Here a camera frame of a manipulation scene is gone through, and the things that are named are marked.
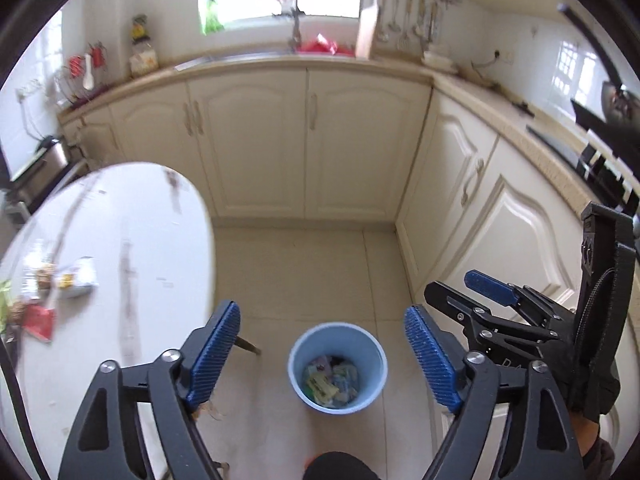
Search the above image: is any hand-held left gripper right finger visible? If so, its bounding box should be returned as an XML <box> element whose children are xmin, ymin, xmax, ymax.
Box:
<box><xmin>404</xmin><ymin>305</ymin><xmax>586</xmax><ymax>480</ymax></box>

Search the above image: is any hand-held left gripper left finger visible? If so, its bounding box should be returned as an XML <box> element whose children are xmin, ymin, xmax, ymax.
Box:
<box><xmin>57</xmin><ymin>300</ymin><xmax>242</xmax><ymax>480</ymax></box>

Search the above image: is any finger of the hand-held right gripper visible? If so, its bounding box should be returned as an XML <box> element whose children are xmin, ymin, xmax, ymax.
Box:
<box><xmin>464</xmin><ymin>270</ymin><xmax>576</xmax><ymax>331</ymax></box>
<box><xmin>424</xmin><ymin>281</ymin><xmax>558</xmax><ymax>361</ymax></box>

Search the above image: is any blue plastic bin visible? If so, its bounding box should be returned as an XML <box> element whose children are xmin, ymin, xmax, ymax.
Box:
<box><xmin>287</xmin><ymin>323</ymin><xmax>389</xmax><ymax>413</ymax></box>

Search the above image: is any yellow snack packet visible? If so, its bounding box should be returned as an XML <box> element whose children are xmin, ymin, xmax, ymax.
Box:
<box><xmin>305</xmin><ymin>372</ymin><xmax>338</xmax><ymax>403</ymax></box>

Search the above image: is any white snack packet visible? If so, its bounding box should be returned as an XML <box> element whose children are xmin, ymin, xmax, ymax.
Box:
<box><xmin>60</xmin><ymin>256</ymin><xmax>98</xmax><ymax>299</ymax></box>

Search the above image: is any red wrapper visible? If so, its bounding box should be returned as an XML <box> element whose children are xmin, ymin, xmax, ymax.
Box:
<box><xmin>22</xmin><ymin>305</ymin><xmax>58</xmax><ymax>343</ymax></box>

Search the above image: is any clear plastic bag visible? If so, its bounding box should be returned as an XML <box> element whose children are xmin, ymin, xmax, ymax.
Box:
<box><xmin>20</xmin><ymin>245</ymin><xmax>56</xmax><ymax>306</ymax></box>

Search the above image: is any green wrapper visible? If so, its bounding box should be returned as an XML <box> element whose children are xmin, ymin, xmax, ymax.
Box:
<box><xmin>0</xmin><ymin>280</ymin><xmax>13</xmax><ymax>331</ymax></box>

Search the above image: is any person's right forearm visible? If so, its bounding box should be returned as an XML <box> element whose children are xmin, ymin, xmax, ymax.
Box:
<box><xmin>570</xmin><ymin>407</ymin><xmax>618</xmax><ymax>480</ymax></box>

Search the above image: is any person's leg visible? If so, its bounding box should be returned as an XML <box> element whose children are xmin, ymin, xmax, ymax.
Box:
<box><xmin>302</xmin><ymin>451</ymin><xmax>383</xmax><ymax>480</ymax></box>

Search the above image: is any round marble table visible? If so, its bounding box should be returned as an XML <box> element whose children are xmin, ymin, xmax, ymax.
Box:
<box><xmin>0</xmin><ymin>161</ymin><xmax>262</xmax><ymax>480</ymax></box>

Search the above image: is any black cooktop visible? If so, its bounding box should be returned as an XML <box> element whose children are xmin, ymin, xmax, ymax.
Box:
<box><xmin>525</xmin><ymin>100</ymin><xmax>640</xmax><ymax>216</ymax></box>

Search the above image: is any cream base cabinet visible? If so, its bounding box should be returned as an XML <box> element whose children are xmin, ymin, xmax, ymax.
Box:
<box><xmin>57</xmin><ymin>52</ymin><xmax>640</xmax><ymax>461</ymax></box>

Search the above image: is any stack of white bowls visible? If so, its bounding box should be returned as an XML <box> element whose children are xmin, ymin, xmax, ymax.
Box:
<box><xmin>421</xmin><ymin>45</ymin><xmax>458</xmax><ymax>68</ymax></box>

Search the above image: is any black rice cooker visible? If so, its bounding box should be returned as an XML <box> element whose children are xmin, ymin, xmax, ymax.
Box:
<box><xmin>10</xmin><ymin>135</ymin><xmax>71</xmax><ymax>196</ymax></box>

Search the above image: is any row of hanging utensils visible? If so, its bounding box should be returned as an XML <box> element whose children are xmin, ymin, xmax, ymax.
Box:
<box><xmin>377</xmin><ymin>0</ymin><xmax>443</xmax><ymax>53</ymax></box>

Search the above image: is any wooden cutting board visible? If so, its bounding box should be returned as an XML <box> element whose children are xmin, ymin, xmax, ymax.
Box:
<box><xmin>355</xmin><ymin>4</ymin><xmax>382</xmax><ymax>60</ymax></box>

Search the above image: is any red basin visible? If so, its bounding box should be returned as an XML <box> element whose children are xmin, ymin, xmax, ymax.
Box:
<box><xmin>299</xmin><ymin>34</ymin><xmax>356</xmax><ymax>56</ymax></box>

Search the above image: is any steel sink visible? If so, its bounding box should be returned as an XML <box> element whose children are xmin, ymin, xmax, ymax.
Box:
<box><xmin>175</xmin><ymin>50</ymin><xmax>361</xmax><ymax>72</ymax></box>

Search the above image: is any glass jar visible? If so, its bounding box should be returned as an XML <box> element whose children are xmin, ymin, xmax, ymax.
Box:
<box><xmin>129</xmin><ymin>42</ymin><xmax>160</xmax><ymax>78</ymax></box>

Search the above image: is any green soap bottle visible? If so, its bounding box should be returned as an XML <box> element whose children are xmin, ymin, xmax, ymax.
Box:
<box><xmin>201</xmin><ymin>0</ymin><xmax>225</xmax><ymax>36</ymax></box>

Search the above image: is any white power cable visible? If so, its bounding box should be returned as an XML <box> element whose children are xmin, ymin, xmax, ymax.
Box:
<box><xmin>22</xmin><ymin>100</ymin><xmax>41</xmax><ymax>141</ymax></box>

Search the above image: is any red wire dish rack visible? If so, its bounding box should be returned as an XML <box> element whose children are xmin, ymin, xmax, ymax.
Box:
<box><xmin>55</xmin><ymin>42</ymin><xmax>111</xmax><ymax>108</ymax></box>

